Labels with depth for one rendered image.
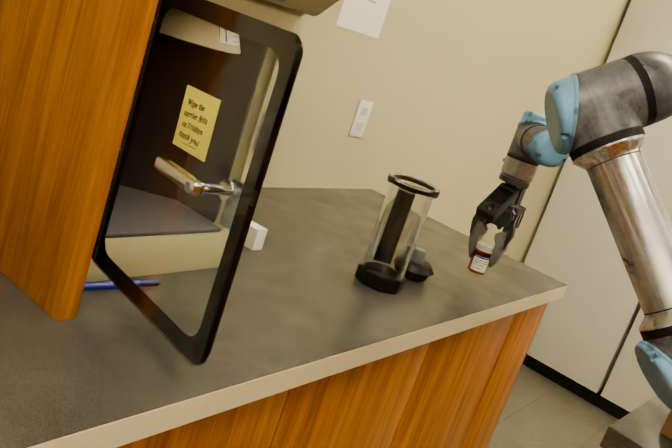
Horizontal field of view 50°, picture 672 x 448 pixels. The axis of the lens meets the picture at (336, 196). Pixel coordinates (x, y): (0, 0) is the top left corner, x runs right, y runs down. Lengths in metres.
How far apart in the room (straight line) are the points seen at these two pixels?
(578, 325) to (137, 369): 3.22
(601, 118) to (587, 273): 2.79
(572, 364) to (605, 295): 0.40
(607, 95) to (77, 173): 0.77
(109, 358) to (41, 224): 0.21
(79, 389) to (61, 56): 0.42
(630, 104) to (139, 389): 0.81
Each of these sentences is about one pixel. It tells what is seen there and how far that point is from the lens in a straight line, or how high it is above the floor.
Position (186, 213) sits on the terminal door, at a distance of 0.89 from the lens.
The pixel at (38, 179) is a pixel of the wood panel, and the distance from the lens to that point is 1.05.
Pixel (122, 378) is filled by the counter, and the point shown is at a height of 0.94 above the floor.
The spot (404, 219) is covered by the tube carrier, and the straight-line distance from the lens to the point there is 1.42.
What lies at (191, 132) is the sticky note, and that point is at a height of 1.24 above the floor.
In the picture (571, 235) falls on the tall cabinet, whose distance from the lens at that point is 3.94.
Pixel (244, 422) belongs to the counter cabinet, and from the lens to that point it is 1.11.
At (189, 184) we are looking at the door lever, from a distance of 0.79.
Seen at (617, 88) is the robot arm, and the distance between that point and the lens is 1.19.
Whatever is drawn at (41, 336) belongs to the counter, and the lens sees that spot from 0.98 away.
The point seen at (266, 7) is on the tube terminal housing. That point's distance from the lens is 1.18.
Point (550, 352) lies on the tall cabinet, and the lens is 4.05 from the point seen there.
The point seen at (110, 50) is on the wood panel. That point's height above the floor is 1.30.
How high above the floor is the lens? 1.42
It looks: 13 degrees down
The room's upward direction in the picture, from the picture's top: 19 degrees clockwise
